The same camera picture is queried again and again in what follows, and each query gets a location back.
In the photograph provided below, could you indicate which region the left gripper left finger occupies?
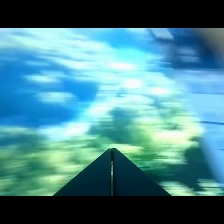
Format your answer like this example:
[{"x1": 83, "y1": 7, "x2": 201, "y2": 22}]
[{"x1": 53, "y1": 147, "x2": 113, "y2": 197}]

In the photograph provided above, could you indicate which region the light blue garment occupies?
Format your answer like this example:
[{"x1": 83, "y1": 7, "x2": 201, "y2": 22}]
[{"x1": 186, "y1": 66, "x2": 224, "y2": 186}]

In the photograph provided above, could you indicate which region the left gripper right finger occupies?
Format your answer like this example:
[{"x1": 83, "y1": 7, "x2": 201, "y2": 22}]
[{"x1": 112, "y1": 147, "x2": 172, "y2": 197}]

